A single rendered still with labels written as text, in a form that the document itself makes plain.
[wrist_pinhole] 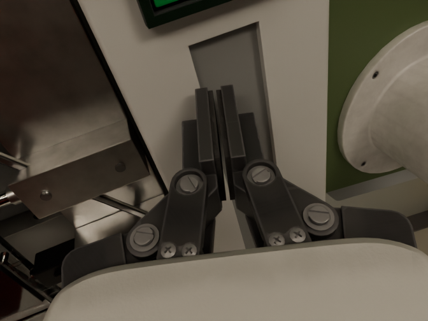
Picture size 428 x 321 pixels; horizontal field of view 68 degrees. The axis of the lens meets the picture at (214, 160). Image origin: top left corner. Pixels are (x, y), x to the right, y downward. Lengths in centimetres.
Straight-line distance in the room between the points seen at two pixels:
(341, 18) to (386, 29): 6
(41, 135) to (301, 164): 17
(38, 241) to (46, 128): 19
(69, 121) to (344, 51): 26
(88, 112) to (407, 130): 29
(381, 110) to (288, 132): 23
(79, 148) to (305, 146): 14
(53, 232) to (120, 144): 20
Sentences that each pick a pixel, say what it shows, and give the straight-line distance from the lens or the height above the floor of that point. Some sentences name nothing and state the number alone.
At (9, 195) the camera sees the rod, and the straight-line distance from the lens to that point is 24.
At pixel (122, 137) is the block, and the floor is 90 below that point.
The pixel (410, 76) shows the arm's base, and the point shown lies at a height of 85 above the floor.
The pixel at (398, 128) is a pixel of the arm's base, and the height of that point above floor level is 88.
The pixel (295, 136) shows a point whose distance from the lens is 17.
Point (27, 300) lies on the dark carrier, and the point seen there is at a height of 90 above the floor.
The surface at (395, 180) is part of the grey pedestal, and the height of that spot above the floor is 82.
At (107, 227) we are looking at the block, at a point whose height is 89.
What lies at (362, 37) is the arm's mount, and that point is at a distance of 36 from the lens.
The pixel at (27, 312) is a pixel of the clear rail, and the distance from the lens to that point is 35.
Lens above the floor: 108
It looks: 49 degrees down
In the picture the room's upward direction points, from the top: 152 degrees clockwise
